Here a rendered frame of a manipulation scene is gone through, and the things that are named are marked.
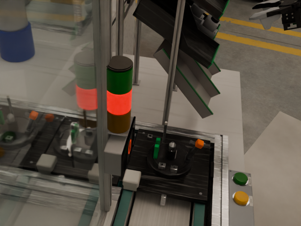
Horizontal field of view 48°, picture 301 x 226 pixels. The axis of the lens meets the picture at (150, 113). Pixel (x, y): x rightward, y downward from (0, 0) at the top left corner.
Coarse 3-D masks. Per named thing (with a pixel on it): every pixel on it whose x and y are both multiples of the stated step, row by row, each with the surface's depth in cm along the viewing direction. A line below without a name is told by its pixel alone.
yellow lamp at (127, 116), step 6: (108, 114) 68; (114, 114) 67; (126, 114) 67; (108, 120) 69; (114, 120) 68; (120, 120) 68; (126, 120) 68; (108, 126) 70; (114, 126) 69; (120, 126) 69; (126, 126) 70; (114, 132) 70; (120, 132) 70
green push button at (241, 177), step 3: (237, 174) 102; (240, 174) 102; (243, 174) 102; (234, 177) 101; (237, 177) 101; (240, 177) 101; (243, 177) 101; (246, 177) 101; (234, 180) 101; (237, 180) 100; (240, 180) 100; (243, 180) 100; (246, 180) 100; (240, 183) 100; (243, 183) 100
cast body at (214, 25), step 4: (208, 16) 114; (212, 16) 114; (196, 20) 117; (204, 20) 117; (208, 20) 113; (212, 20) 113; (216, 20) 113; (200, 24) 115; (204, 24) 114; (208, 24) 114; (212, 24) 113; (216, 24) 113; (200, 28) 116; (204, 28) 115; (208, 28) 115; (212, 28) 114; (204, 32) 116; (208, 32) 116; (212, 32) 115; (216, 32) 117; (212, 36) 116
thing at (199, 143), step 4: (192, 140) 98; (200, 140) 97; (192, 144) 97; (196, 144) 97; (200, 144) 96; (192, 148) 100; (196, 148) 98; (200, 148) 97; (192, 152) 99; (188, 156) 101
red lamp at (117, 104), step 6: (108, 96) 65; (114, 96) 64; (120, 96) 64; (126, 96) 64; (108, 102) 66; (114, 102) 65; (120, 102) 65; (126, 102) 65; (108, 108) 67; (114, 108) 66; (120, 108) 66; (126, 108) 66; (120, 114) 67
